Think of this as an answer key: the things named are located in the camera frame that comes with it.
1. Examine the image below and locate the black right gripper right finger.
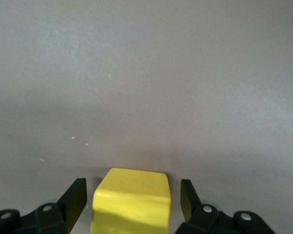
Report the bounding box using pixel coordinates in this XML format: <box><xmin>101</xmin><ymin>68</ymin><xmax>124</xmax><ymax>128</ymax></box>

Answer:
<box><xmin>173</xmin><ymin>179</ymin><xmax>275</xmax><ymax>234</ymax></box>

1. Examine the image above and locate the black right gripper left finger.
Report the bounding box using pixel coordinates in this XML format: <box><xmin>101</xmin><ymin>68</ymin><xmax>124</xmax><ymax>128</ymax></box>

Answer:
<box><xmin>0</xmin><ymin>178</ymin><xmax>87</xmax><ymax>234</ymax></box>

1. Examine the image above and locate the yellow wooden block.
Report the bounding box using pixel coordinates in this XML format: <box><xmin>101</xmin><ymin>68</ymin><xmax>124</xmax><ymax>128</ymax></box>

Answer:
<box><xmin>90</xmin><ymin>167</ymin><xmax>172</xmax><ymax>234</ymax></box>

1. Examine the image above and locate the brown table cover sheet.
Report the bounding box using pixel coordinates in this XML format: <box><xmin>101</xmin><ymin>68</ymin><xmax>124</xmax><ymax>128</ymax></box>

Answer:
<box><xmin>0</xmin><ymin>0</ymin><xmax>293</xmax><ymax>234</ymax></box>

